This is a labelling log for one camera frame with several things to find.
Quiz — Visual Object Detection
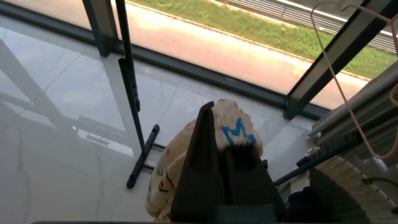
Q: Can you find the pink clothes hanger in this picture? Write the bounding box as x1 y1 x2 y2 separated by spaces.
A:
310 0 398 162

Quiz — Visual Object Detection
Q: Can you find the cream printed garment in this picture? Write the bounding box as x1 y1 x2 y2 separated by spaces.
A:
145 98 265 222

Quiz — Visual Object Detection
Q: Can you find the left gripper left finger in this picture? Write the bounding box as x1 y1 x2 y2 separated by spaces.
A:
170 101 224 222

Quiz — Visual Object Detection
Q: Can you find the black clothes rack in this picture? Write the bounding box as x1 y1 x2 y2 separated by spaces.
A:
114 0 358 190

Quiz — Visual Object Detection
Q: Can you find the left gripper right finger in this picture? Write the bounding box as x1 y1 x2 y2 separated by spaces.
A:
223 145 285 222

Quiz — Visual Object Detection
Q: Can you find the white laundry basket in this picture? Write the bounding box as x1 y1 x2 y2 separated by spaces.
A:
289 147 398 223

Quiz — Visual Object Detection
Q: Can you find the window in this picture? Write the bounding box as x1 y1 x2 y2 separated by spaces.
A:
0 0 398 121

